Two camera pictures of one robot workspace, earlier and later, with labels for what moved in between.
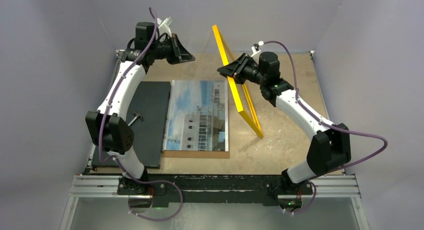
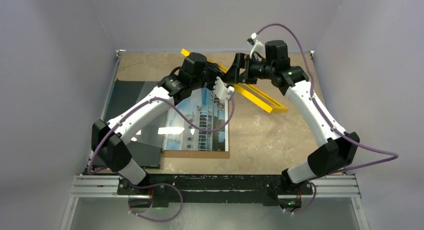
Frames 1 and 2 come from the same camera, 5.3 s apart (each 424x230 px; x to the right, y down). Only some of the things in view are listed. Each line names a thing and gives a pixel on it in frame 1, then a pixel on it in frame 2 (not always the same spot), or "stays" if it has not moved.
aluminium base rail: [345, 186] stays
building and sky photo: [197, 116] stays
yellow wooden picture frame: [227, 58] -> [253, 91]
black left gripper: [180, 54] -> [214, 69]
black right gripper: [237, 69] stays
